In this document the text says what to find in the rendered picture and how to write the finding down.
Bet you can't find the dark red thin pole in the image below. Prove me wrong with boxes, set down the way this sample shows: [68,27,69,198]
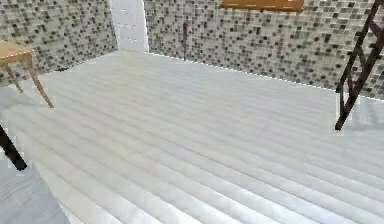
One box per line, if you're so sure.
[181,21,190,62]

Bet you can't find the dark brown wooden chair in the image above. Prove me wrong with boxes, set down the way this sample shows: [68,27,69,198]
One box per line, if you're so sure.
[334,0,384,132]

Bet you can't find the black furniture leg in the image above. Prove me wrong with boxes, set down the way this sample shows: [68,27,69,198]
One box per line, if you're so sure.
[0,124,28,172]

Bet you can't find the light wooden table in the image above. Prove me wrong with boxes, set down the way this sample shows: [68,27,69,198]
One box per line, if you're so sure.
[0,39,55,109]

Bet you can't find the orange wooden wall shelf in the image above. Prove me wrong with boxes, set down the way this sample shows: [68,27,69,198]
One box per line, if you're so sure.
[218,0,305,14]

